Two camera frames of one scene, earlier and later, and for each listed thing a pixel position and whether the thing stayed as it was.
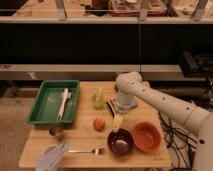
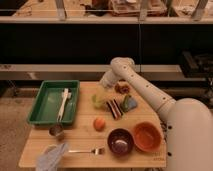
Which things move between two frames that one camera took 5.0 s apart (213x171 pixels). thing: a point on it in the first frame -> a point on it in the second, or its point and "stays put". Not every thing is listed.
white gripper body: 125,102 -> 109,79
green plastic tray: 49,100 stays put
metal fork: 96,151 stays put
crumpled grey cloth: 49,159 stays put
